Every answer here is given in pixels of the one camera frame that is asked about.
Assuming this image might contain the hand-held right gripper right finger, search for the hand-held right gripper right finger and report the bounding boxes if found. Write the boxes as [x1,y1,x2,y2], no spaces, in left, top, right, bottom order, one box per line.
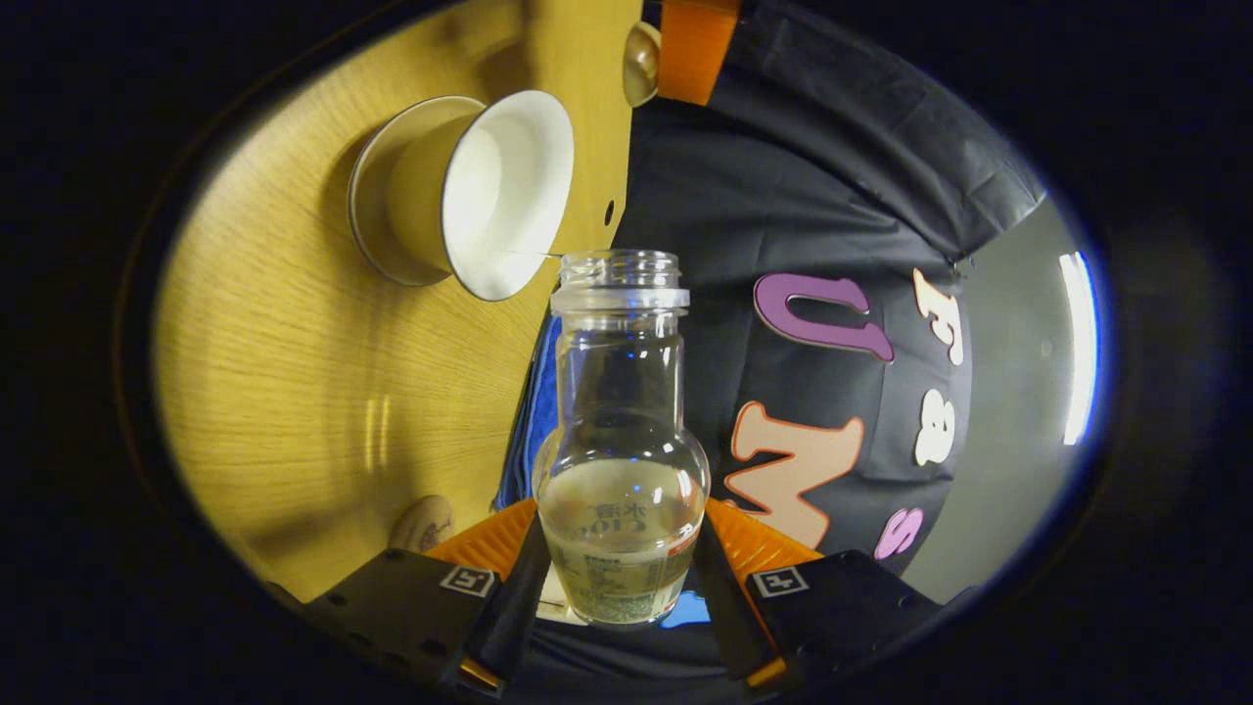
[693,497,980,691]

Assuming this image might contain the black backdrop cloth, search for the black backdrop cloth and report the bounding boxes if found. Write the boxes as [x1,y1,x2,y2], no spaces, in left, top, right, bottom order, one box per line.
[509,0,1048,686]

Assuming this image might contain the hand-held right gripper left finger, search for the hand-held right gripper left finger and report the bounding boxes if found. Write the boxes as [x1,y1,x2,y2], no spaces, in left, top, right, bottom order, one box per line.
[266,497,554,698]

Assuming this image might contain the round wooden coaster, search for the round wooden coaster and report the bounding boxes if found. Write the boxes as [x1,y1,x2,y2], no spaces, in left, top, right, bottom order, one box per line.
[389,494,456,554]

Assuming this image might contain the blue folded towel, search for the blue folded towel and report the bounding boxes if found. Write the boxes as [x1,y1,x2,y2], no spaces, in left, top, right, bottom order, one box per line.
[492,313,564,512]

